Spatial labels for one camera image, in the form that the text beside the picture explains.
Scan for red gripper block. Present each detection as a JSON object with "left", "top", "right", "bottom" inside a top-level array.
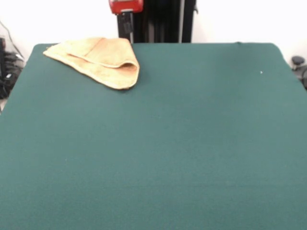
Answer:
[{"left": 108, "top": 0, "right": 146, "bottom": 34}]

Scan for tan terry towel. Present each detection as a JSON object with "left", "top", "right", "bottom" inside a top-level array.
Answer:
[{"left": 43, "top": 36, "right": 141, "bottom": 91}]

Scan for gray black floor stand base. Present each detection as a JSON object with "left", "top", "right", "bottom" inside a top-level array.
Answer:
[
  {"left": 291, "top": 56, "right": 307, "bottom": 91},
  {"left": 3, "top": 51, "right": 26, "bottom": 99}
]

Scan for tall black box device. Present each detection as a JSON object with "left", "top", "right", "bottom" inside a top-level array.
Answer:
[{"left": 0, "top": 37, "right": 7, "bottom": 77}]

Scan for dark green table cloth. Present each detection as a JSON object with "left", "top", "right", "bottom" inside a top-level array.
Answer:
[{"left": 0, "top": 42, "right": 307, "bottom": 230}]

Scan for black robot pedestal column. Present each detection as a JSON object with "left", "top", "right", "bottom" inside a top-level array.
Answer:
[{"left": 116, "top": 0, "right": 199, "bottom": 44}]

